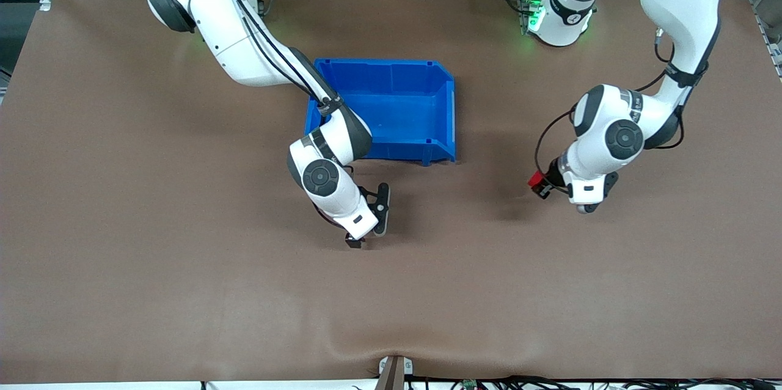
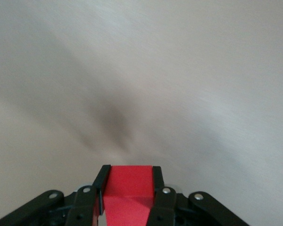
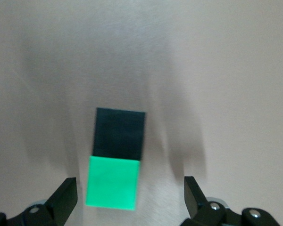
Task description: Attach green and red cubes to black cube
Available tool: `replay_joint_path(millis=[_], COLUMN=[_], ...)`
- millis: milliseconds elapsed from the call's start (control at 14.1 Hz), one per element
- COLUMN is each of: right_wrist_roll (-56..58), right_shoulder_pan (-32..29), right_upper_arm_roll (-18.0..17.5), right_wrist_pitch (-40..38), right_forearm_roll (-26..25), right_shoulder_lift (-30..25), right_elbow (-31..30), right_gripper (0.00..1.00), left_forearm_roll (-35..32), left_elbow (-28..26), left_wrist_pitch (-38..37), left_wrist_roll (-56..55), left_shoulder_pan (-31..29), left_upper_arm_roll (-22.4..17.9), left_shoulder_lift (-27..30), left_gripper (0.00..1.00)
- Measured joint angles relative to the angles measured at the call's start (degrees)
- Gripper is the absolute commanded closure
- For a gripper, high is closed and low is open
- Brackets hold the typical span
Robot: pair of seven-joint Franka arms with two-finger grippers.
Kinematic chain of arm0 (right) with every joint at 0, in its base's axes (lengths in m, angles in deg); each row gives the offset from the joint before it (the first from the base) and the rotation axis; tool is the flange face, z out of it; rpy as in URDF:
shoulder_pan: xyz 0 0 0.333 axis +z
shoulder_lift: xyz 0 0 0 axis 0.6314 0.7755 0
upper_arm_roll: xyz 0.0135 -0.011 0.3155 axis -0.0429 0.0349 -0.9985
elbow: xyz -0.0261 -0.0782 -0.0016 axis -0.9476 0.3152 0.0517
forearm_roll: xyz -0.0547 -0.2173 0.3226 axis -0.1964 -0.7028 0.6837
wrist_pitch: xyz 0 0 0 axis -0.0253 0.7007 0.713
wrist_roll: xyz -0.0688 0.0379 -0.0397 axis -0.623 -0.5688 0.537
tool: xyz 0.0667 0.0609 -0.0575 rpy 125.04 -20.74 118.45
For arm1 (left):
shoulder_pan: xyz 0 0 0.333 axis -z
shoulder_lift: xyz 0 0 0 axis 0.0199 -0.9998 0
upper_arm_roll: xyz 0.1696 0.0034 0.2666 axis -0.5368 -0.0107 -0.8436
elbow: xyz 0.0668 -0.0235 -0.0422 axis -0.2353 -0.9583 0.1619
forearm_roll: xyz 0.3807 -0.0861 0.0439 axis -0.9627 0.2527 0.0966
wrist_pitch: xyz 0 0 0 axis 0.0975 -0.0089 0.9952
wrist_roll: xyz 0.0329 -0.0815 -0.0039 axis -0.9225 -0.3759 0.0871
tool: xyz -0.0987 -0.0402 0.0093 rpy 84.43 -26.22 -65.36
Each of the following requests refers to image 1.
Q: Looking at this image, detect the blue plastic storage bin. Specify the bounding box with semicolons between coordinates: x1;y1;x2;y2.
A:
304;59;457;167

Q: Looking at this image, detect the metal table clamp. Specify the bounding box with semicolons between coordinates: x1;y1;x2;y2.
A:
378;355;414;390

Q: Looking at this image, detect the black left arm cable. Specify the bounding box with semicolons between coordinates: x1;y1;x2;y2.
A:
535;28;723;182

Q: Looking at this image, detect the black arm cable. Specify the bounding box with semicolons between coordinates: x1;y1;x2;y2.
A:
188;0;343;114
535;28;723;182

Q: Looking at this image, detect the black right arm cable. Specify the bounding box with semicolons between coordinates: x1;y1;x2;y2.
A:
188;0;343;114

